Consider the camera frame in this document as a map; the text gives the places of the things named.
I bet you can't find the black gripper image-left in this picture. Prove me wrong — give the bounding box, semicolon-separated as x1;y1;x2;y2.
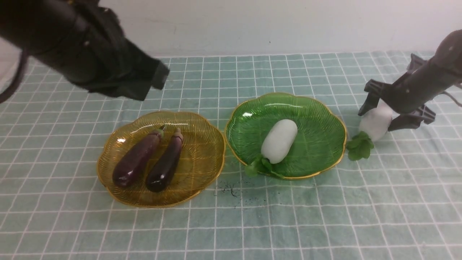
68;0;170;101

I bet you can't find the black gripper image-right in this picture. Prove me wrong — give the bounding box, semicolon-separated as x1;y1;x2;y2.
358;55;437;132

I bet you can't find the white radish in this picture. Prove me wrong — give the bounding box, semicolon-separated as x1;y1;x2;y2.
245;120;298;178
345;100;393;161

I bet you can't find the green plastic plate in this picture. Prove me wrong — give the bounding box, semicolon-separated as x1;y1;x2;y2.
225;92;348;180

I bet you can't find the green checkered tablecloth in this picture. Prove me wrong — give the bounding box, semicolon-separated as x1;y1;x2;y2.
0;51;461;260

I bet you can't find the amber plastic plate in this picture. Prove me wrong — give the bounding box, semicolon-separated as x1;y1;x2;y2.
97;111;226;208

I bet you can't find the purple eggplant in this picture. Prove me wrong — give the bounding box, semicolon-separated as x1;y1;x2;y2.
112;125;166;188
145;128;183;192

